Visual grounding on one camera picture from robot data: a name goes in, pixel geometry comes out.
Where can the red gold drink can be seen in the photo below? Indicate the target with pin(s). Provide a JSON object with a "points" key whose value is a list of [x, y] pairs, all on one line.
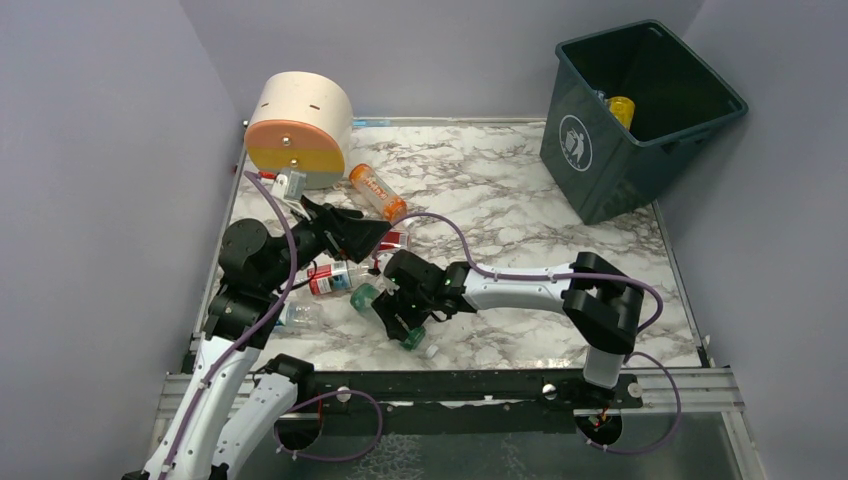
{"points": [[394, 240]]}

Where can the dark green plastic bin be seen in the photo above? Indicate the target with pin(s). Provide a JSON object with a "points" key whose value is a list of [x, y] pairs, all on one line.
{"points": [[681, 103]]}

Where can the round cream drum box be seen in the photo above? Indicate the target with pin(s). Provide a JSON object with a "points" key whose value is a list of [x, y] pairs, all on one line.
{"points": [[303, 121]]}

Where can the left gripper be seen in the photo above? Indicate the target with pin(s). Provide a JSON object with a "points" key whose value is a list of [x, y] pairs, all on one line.
{"points": [[337, 233]]}

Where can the small red label bottle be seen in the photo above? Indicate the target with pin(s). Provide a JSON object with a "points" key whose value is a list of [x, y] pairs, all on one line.
{"points": [[338, 276]]}

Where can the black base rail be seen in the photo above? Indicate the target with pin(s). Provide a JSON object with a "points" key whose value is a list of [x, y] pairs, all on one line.
{"points": [[504, 401]]}

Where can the yellow drink bottle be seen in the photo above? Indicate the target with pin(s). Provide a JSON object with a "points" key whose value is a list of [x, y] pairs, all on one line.
{"points": [[623, 109]]}

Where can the orange drink bottle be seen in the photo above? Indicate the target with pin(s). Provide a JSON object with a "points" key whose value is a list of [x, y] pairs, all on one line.
{"points": [[377, 192]]}

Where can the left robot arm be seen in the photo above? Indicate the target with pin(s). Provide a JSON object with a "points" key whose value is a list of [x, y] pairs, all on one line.
{"points": [[208, 438]]}

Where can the small blue label bottle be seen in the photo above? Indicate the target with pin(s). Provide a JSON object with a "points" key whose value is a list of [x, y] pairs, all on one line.
{"points": [[300, 316]]}

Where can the green tinted tea bottle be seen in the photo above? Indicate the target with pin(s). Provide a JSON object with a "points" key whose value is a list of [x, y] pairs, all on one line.
{"points": [[364, 298]]}

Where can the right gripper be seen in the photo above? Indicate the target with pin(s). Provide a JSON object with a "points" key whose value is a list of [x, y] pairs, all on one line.
{"points": [[403, 305]]}

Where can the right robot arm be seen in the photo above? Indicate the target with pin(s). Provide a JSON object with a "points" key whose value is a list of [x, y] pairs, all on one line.
{"points": [[602, 303]]}

